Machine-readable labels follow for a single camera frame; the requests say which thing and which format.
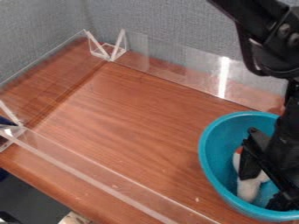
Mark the clear acrylic left barrier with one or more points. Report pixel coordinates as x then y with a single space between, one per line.
64 46

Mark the clear acrylic back barrier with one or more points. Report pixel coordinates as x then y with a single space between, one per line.
207 72

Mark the clear acrylic barrier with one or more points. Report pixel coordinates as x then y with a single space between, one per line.
207 72
162 208
64 46

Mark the clear acrylic left bracket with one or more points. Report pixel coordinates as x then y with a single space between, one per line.
10 125

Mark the blue plastic bowl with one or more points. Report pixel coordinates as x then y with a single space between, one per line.
218 143

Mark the clear acrylic front barrier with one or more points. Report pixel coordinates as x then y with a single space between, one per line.
162 208

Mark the clear acrylic corner bracket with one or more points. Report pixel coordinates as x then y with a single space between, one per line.
107 51

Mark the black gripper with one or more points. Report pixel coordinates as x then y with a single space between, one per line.
274 155

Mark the white toy mushroom brown cap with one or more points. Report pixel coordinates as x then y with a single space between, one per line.
247 187

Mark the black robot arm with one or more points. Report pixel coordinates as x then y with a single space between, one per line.
267 26

